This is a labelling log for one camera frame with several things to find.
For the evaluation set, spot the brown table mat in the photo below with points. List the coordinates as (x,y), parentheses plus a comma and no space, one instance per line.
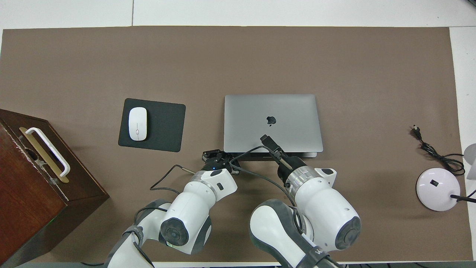
(238,56)

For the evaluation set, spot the dark wooden box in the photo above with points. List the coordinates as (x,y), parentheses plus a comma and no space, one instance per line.
(22,193)

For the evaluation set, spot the silver grey laptop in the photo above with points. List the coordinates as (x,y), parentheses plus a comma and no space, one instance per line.
(253,111)

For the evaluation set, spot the black mouse pad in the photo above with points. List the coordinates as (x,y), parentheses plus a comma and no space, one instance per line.
(167,126)

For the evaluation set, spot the white desk lamp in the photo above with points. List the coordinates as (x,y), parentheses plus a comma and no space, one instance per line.
(435,190)

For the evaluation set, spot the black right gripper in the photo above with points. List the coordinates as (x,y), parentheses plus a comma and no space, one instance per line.
(290,167)

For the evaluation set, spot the white computer mouse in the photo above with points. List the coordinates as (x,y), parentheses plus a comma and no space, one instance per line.
(137,123)

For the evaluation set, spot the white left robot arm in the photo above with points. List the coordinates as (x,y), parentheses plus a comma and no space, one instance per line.
(193,208)

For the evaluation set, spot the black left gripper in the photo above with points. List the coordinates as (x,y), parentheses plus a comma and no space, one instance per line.
(219,163)

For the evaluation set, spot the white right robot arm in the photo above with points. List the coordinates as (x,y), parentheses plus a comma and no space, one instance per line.
(319,208)

